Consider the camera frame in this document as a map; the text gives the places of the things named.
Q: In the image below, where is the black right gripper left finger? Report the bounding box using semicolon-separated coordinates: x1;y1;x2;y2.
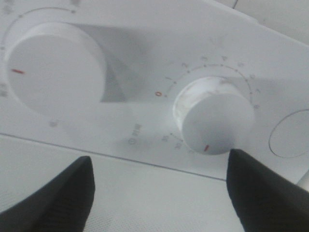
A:
0;156;96;232

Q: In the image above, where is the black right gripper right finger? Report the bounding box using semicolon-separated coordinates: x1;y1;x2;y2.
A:
226;149;309;232

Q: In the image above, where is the white microwave door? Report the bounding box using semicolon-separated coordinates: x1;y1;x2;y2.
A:
0;136;243;232

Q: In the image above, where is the round white door button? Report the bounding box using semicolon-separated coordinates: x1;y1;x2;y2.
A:
268;109;309;159

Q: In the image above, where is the white microwave knob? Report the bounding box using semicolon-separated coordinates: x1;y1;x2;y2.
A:
173;76;255;155
4;22;107;118

